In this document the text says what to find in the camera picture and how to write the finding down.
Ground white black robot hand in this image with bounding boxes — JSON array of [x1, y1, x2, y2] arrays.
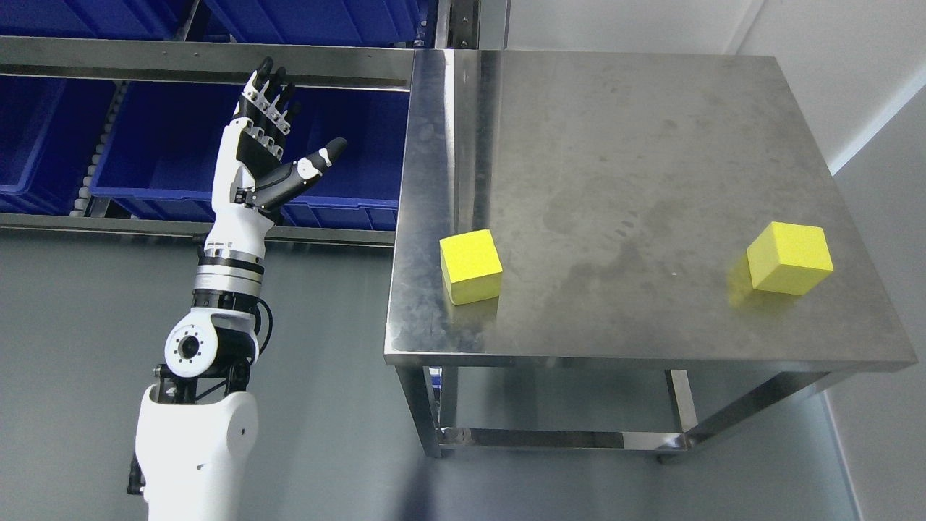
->
[[208, 56, 348, 256]]

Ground yellow foam block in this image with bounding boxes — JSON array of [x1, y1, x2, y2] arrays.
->
[[745, 221, 834, 296], [438, 229, 504, 306]]

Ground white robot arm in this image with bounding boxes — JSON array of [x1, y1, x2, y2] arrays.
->
[[127, 57, 347, 520]]

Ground steel shelf rack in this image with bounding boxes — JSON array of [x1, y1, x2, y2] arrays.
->
[[2, 1, 484, 249]]

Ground blue plastic bin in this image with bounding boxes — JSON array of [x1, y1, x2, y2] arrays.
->
[[205, 1, 437, 48], [1, 75, 116, 215], [90, 82, 409, 231], [1, 1, 194, 41]]

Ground stainless steel table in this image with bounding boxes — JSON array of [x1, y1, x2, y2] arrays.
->
[[383, 49, 917, 459]]

